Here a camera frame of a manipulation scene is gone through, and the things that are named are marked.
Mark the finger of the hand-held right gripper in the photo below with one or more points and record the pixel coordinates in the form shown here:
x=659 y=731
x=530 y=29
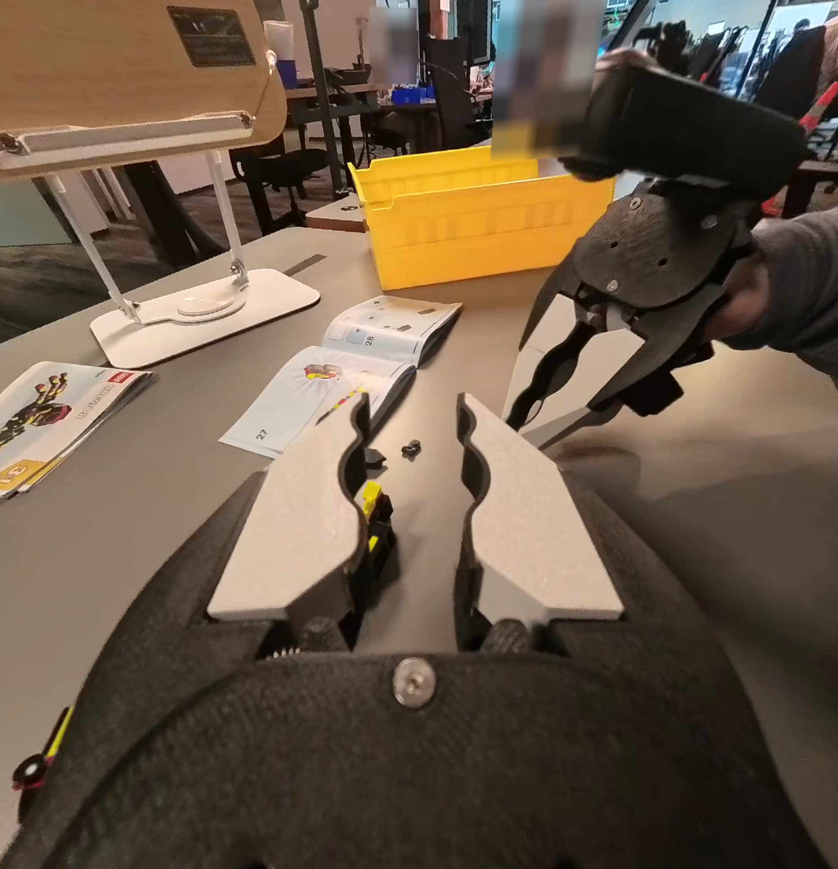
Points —
x=612 y=360
x=548 y=326

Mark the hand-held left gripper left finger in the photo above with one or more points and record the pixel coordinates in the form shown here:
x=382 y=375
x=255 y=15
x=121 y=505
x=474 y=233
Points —
x=290 y=529

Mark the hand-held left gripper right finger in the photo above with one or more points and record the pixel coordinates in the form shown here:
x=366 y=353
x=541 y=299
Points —
x=541 y=543

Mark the small black yellow brick assembly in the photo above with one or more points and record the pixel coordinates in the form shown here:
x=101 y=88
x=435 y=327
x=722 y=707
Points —
x=378 y=516

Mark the yellow plastic bin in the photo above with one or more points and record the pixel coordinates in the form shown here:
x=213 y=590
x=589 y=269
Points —
x=459 y=237

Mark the tiny black toy brick piece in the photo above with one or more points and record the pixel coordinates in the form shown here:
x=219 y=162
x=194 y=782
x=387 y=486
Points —
x=411 y=448

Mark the person's right hand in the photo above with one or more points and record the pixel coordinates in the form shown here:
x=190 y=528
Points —
x=748 y=299

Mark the open instruction booklet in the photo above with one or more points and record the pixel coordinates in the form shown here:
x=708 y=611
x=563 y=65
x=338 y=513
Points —
x=290 y=400

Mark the black office chair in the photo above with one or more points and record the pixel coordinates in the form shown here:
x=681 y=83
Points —
x=792 y=68
x=290 y=166

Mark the closed instruction booklet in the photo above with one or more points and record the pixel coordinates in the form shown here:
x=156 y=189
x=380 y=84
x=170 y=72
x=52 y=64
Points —
x=52 y=421

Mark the background work desk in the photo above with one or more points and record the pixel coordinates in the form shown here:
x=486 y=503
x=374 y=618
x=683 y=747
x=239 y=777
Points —
x=337 y=92

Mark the black tripod pole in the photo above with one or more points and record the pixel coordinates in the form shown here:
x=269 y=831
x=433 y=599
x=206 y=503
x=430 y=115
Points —
x=322 y=102

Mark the wooden board stand white base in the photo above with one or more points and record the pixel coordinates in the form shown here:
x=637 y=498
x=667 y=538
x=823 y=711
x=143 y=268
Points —
x=120 y=81

